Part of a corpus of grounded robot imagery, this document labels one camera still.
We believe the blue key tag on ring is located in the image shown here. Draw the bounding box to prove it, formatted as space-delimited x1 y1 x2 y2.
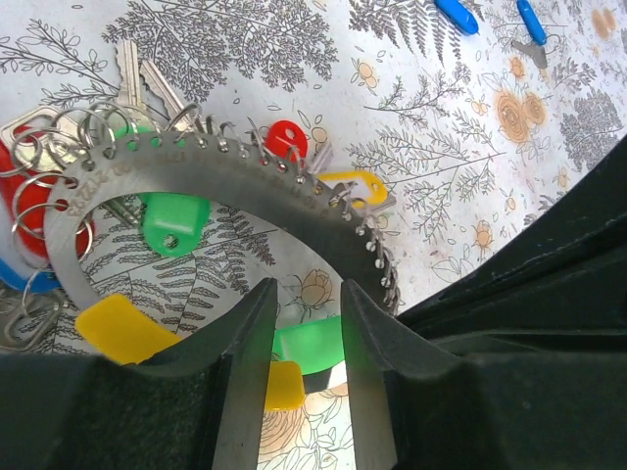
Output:
0 259 61 294

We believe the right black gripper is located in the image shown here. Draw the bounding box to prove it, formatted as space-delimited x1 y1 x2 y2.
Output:
399 142 626 338

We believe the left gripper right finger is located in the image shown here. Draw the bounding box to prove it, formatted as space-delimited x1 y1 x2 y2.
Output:
341 280 626 469

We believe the yellow key tag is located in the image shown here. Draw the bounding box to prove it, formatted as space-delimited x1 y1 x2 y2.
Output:
318 170 396 211

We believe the metal key organizer ring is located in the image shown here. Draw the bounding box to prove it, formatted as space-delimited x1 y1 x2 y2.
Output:
0 100 403 317

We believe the green tag key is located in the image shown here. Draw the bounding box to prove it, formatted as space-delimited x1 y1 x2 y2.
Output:
272 315 345 375

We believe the blue tag key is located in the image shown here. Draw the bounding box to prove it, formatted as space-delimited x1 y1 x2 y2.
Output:
510 0 548 70
434 0 479 35

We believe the red key tag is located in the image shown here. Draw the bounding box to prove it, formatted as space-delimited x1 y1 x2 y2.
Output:
265 119 309 163

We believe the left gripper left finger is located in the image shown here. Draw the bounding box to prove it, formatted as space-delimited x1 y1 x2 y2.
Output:
1 278 277 469

